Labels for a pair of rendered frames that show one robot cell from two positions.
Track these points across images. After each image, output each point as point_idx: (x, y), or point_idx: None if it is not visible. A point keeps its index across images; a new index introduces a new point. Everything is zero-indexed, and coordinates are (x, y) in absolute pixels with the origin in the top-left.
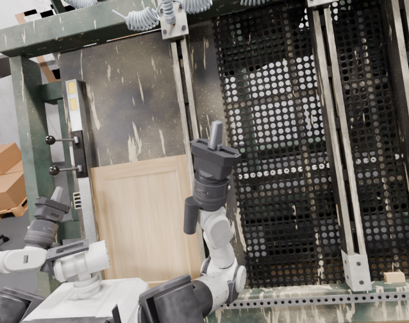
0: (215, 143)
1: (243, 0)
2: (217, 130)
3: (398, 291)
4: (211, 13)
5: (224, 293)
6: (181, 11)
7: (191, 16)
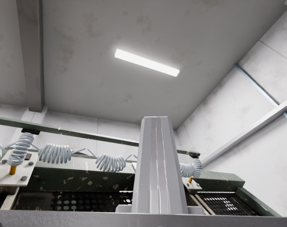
0: (181, 182)
1: (91, 179)
2: (171, 130)
3: None
4: (56, 185)
5: None
6: (28, 166)
7: (33, 182)
